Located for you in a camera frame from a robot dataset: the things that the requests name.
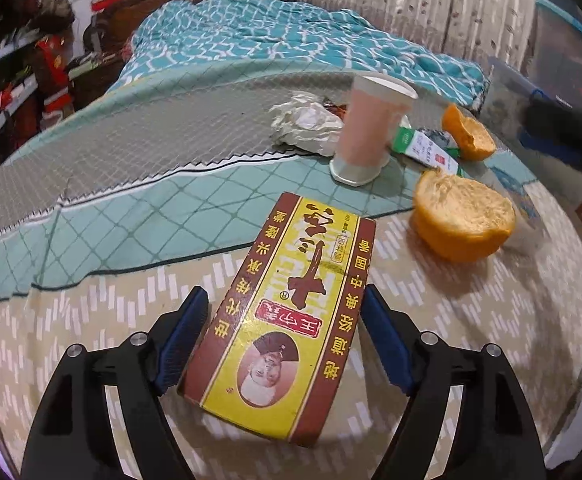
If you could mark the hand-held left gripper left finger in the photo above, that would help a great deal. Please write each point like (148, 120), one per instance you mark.
(186, 340)

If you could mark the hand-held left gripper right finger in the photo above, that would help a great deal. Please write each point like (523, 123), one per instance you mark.
(386, 345)

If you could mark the yellow and brown cardboard box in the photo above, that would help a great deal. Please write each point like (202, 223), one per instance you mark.
(291, 310)

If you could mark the large orange peel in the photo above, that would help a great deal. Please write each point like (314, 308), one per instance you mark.
(461, 220)

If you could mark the clear plastic wrapper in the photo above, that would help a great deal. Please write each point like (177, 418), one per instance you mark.
(523, 225)

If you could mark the green and white packet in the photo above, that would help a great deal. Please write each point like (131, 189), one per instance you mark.
(421, 147)

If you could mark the small orange peel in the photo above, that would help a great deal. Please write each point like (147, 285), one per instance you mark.
(466, 135)

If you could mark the white tissue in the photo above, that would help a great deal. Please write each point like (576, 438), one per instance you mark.
(306, 120)

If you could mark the small dark snack wrapper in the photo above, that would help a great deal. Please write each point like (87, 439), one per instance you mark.
(338, 109)

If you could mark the patterned bed sheet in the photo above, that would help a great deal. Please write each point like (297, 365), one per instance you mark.
(121, 185)

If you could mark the dark wooden nightstand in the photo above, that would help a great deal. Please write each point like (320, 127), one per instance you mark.
(91, 80)

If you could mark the red gift bag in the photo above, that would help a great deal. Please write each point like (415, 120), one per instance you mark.
(51, 75)

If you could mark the teal patterned quilt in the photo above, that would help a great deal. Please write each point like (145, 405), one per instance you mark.
(251, 35)

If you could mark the beige leaf print curtain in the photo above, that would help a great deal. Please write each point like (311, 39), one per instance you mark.
(396, 0)

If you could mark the cluttered wall shelf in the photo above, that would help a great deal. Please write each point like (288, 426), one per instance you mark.
(1, 55)

